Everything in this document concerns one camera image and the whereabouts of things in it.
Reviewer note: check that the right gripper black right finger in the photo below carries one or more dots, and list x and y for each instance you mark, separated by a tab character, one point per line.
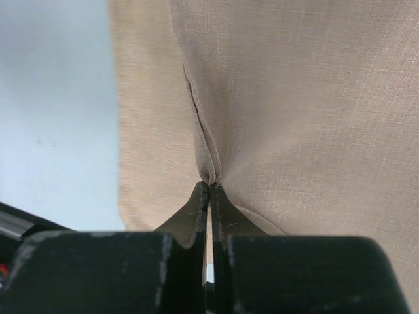
260	273

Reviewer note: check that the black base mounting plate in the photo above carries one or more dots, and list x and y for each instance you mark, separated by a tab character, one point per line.
16	226

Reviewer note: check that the beige cloth napkin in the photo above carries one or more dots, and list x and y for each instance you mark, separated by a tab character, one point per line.
305	111

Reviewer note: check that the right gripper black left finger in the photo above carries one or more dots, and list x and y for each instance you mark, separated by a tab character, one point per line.
66	271

